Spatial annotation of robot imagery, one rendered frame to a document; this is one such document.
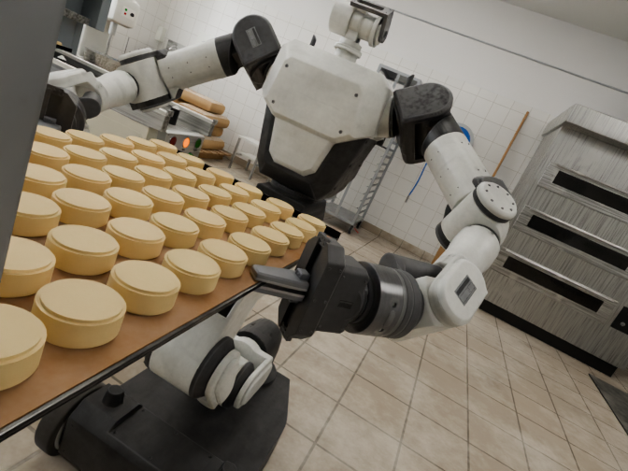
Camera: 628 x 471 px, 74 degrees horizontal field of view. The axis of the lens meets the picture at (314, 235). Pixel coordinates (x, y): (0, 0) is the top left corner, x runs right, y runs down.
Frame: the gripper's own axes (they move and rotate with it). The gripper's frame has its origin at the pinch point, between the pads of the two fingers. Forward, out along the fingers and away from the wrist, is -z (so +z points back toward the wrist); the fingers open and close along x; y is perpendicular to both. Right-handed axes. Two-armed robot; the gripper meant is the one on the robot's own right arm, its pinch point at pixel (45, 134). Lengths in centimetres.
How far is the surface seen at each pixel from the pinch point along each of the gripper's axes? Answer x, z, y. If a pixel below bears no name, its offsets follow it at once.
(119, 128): -10, 71, 13
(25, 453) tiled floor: -89, 25, 11
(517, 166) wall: 59, 261, 425
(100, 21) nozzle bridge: 16, 147, 0
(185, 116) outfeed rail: -2, 93, 34
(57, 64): -1, 89, -7
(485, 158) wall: 54, 287, 401
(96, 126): -12, 76, 8
